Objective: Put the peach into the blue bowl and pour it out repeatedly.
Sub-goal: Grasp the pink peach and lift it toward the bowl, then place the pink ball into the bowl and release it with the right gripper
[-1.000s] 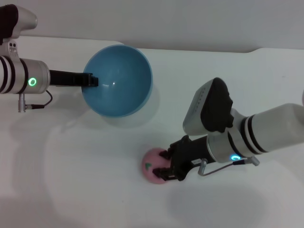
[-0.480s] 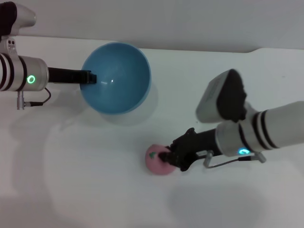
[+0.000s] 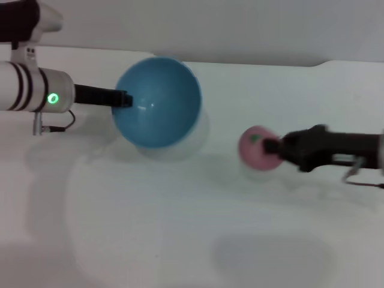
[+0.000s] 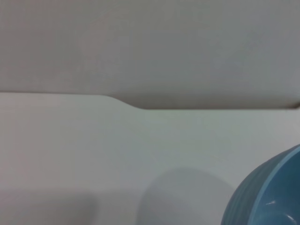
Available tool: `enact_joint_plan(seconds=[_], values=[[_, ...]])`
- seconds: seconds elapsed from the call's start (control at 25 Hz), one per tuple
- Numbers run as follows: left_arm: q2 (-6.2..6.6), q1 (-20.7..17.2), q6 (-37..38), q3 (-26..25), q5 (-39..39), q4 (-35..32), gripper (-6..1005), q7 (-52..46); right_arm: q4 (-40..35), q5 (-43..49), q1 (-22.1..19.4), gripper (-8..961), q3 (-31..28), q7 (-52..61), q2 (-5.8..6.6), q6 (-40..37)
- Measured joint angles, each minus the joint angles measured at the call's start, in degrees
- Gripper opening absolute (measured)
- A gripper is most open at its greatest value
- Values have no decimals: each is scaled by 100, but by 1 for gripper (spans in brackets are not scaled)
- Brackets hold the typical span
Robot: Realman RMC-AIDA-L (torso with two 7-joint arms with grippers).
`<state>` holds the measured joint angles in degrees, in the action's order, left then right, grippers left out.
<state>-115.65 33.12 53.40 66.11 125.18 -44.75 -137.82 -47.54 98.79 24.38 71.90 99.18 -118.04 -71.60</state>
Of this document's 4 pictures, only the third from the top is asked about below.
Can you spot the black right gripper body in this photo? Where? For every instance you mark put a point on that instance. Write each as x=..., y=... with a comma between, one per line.
x=330, y=147

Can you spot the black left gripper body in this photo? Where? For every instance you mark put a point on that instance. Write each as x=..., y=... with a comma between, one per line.
x=96, y=95

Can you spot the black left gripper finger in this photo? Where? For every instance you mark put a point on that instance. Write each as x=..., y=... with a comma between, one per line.
x=127, y=100

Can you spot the pink peach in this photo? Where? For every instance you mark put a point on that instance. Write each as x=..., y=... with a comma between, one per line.
x=255, y=153

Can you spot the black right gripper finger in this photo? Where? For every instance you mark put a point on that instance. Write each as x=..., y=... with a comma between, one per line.
x=271, y=145

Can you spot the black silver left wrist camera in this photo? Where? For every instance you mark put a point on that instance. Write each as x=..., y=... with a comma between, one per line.
x=21, y=21

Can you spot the blue bowl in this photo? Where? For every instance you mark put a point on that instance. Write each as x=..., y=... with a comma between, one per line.
x=162, y=105

